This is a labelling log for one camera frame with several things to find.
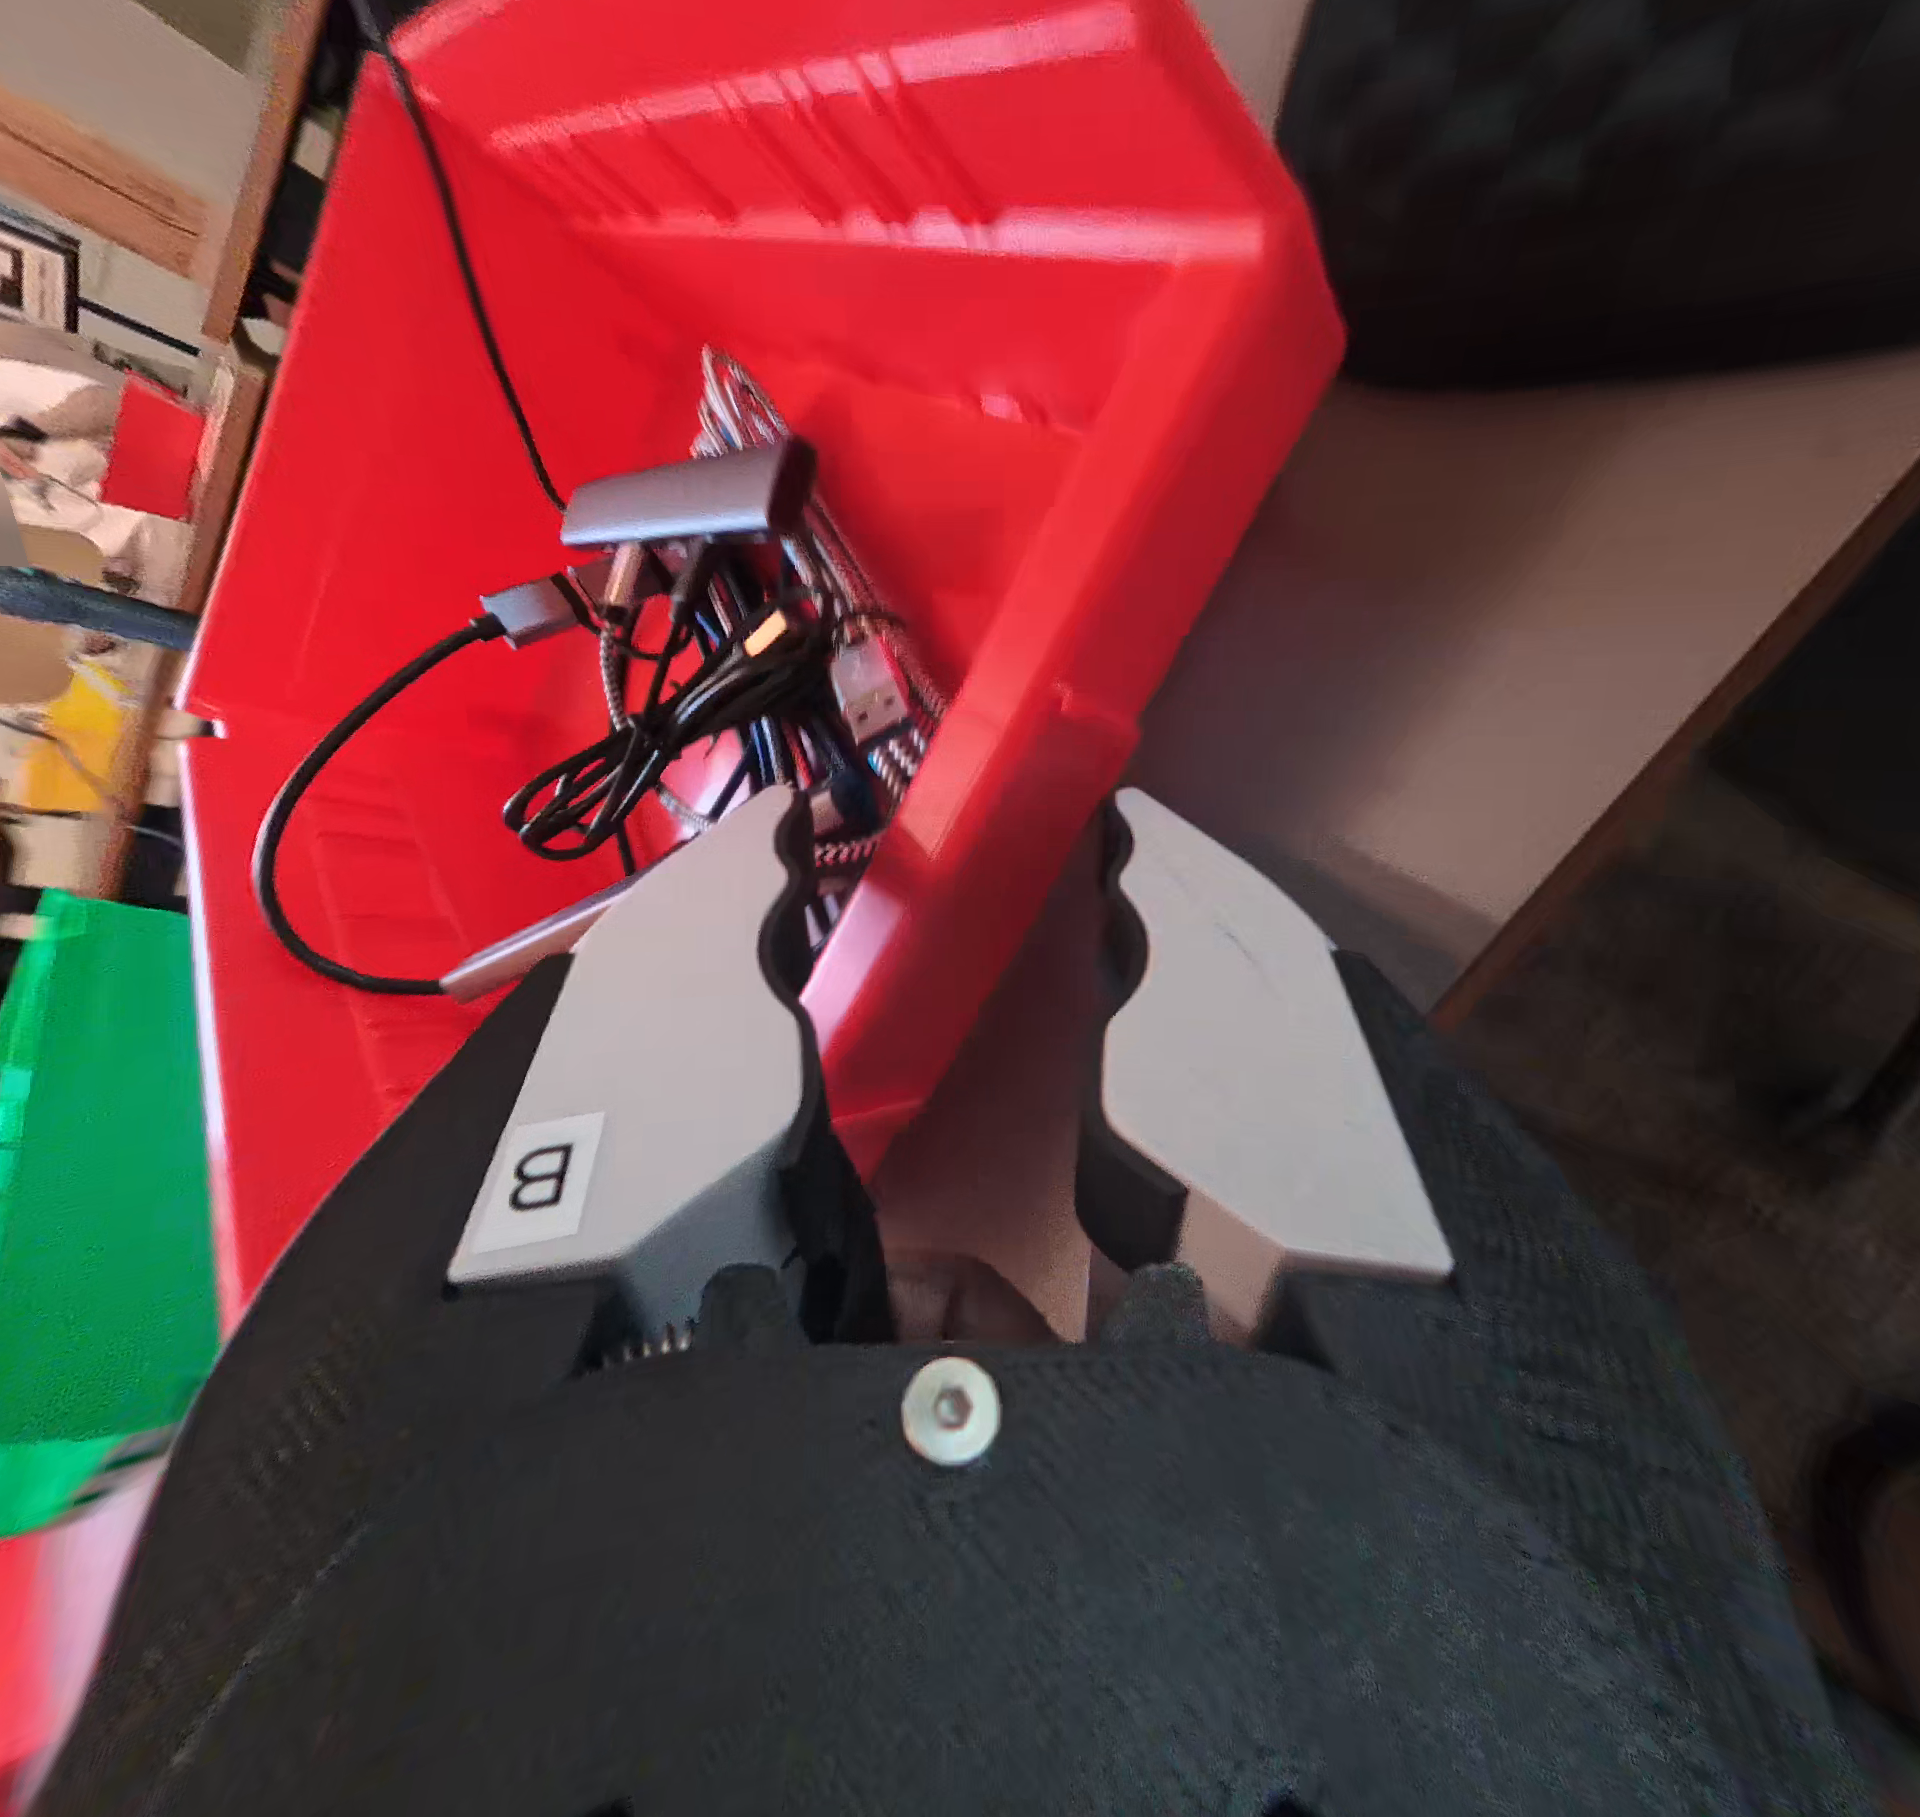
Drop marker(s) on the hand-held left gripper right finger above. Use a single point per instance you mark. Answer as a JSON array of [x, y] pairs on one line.
[[1262, 1068]]

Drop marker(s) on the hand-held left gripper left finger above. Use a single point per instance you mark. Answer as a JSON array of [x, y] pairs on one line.
[[661, 1036]]

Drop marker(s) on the green plastic bin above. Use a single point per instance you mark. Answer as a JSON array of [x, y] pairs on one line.
[[91, 1174]]

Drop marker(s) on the small red plastic bin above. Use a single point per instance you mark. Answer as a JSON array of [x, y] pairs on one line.
[[149, 452]]

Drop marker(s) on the black honeycomb cushion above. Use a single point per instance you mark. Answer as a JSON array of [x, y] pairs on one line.
[[1622, 122]]

